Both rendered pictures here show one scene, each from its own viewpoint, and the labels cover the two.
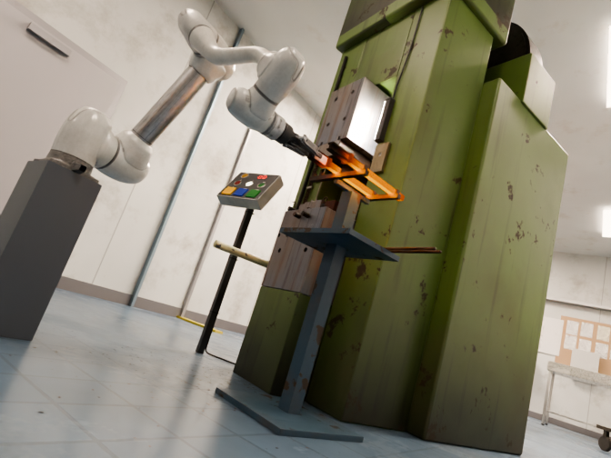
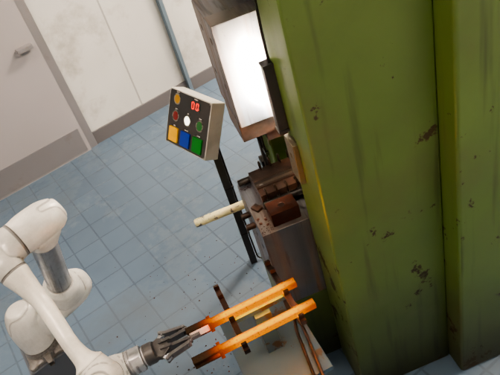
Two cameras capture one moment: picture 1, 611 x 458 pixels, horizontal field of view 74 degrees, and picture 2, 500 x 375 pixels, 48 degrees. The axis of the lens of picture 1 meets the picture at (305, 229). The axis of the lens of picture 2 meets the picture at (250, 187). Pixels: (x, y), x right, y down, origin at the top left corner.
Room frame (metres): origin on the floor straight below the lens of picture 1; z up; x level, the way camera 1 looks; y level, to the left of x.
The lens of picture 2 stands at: (0.45, -0.83, 2.46)
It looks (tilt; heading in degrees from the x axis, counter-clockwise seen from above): 38 degrees down; 27
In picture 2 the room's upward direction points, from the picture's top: 18 degrees counter-clockwise
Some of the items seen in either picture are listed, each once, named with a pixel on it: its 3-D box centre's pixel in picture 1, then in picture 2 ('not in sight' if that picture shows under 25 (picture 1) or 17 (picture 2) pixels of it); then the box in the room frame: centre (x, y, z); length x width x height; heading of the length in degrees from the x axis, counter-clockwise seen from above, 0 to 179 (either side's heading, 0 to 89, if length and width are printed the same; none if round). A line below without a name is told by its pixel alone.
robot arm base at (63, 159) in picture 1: (71, 166); (43, 346); (1.48, 0.91, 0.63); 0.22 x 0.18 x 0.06; 51
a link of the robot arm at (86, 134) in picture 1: (85, 135); (29, 323); (1.51, 0.93, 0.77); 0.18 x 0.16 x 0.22; 155
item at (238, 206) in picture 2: (247, 256); (234, 207); (2.39, 0.28, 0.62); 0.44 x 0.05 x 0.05; 123
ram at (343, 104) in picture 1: (367, 129); (273, 48); (2.23, -0.18, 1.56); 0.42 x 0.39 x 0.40; 123
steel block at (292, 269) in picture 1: (331, 264); (318, 222); (2.22, -0.20, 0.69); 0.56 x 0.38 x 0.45; 123
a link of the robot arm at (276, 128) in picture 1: (273, 125); (136, 360); (1.30, 0.22, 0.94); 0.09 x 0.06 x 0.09; 38
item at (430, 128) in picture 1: (411, 195); (366, 170); (2.03, -0.49, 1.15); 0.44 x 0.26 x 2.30; 123
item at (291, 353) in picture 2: (336, 243); (273, 345); (1.58, -0.14, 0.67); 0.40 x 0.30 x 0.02; 38
